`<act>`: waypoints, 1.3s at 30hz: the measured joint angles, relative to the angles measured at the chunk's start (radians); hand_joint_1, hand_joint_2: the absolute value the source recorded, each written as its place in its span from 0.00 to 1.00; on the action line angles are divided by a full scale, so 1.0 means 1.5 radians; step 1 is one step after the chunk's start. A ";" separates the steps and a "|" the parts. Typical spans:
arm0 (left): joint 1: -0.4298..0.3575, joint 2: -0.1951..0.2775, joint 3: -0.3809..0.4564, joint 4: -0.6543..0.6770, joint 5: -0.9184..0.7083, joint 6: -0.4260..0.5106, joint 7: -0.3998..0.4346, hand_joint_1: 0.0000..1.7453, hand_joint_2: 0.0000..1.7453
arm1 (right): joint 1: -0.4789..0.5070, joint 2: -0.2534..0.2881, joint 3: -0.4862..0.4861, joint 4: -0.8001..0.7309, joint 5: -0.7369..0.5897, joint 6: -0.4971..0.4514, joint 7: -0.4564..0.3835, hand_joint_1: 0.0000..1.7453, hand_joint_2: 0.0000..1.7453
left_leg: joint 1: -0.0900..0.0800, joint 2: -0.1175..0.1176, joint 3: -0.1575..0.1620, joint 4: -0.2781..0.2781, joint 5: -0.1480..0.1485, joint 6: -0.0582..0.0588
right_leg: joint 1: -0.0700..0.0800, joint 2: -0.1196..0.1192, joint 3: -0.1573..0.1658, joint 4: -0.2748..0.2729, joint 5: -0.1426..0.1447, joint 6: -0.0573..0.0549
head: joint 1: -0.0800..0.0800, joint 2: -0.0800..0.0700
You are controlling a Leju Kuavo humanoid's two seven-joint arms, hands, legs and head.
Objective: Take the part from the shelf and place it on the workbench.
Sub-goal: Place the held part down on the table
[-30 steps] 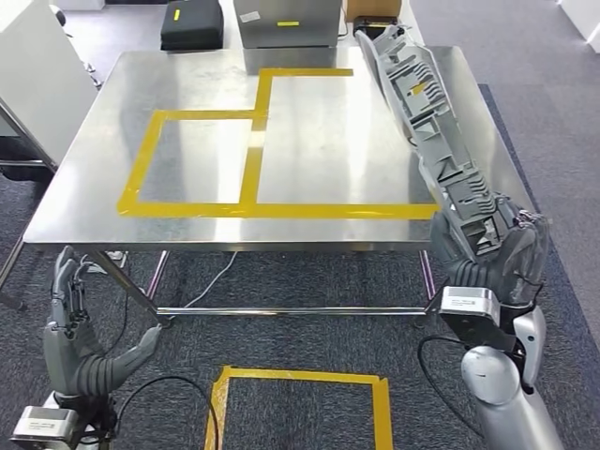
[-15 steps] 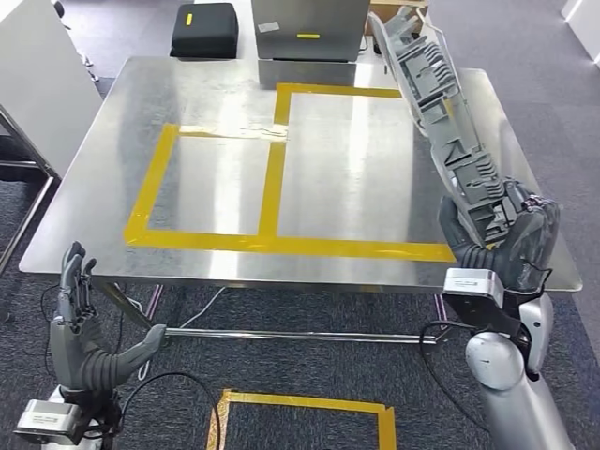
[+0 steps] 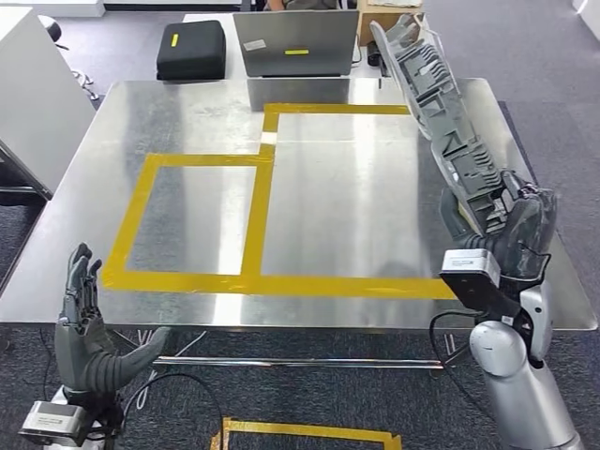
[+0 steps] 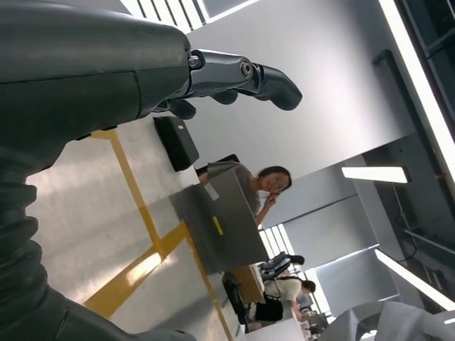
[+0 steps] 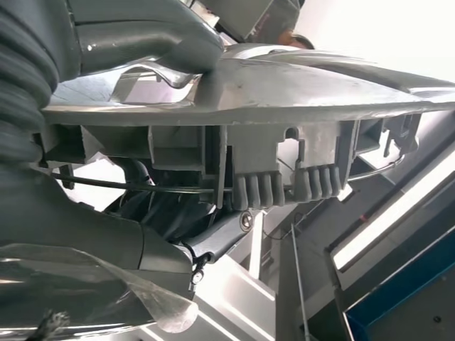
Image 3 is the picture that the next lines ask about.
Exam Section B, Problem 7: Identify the steel workbench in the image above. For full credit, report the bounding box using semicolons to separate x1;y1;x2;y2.
0;77;598;374

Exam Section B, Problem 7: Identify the grey plastic wheel hubcap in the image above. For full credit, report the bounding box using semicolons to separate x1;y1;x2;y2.
370;13;524;237

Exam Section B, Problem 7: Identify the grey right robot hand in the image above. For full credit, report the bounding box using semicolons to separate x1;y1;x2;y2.
439;171;559;280

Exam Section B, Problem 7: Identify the white desk with steel legs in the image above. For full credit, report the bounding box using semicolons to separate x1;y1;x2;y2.
0;6;97;203

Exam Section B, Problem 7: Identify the white furniture panel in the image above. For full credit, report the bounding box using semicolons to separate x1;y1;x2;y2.
572;0;600;26

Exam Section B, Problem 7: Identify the grey laptop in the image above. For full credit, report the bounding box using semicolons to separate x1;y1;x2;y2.
232;8;360;79

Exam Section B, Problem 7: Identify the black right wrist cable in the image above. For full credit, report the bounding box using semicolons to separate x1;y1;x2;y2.
429;310;488;424

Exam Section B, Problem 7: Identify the yellow floor tape square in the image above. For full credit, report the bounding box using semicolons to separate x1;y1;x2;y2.
209;417;403;450

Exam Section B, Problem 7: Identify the cardboard box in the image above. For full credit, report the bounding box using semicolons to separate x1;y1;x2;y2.
356;0;425;48

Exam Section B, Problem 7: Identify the person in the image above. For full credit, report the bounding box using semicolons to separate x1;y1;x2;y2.
266;0;340;12

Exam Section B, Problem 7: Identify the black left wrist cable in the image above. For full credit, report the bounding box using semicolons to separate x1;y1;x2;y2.
120;371;225;450

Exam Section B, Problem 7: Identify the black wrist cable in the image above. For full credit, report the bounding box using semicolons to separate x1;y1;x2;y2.
429;310;488;424
120;371;225;450

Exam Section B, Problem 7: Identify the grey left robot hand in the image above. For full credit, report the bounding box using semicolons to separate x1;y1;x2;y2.
54;243;171;396

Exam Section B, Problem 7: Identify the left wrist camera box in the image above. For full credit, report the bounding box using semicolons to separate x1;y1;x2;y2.
18;400;95;448

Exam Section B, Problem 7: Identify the black zip case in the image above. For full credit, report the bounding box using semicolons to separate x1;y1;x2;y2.
155;20;227;82

